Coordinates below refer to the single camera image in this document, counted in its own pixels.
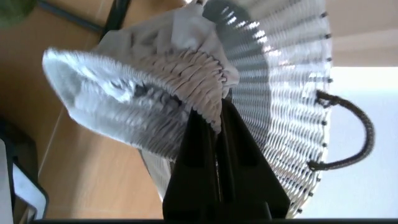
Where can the green long-sleeved shirt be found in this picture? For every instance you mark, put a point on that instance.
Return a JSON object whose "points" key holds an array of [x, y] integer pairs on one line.
{"points": [[15, 9]]}

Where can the pale grey garment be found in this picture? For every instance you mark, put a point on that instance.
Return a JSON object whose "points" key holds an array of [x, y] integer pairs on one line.
{"points": [[124, 93]]}

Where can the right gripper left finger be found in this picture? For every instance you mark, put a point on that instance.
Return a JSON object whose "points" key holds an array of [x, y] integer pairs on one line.
{"points": [[192, 180]]}

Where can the black clothes rack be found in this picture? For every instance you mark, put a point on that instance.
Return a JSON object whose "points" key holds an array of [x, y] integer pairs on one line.
{"points": [[116, 15]]}

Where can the white laundry basket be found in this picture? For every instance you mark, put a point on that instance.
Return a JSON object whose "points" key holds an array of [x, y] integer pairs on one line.
{"points": [[286, 93]]}

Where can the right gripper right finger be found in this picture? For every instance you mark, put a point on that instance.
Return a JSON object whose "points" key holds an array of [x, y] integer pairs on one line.
{"points": [[252, 186]]}

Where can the beige curtain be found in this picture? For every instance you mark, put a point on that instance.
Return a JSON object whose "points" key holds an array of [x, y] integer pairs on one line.
{"points": [[357, 31]]}

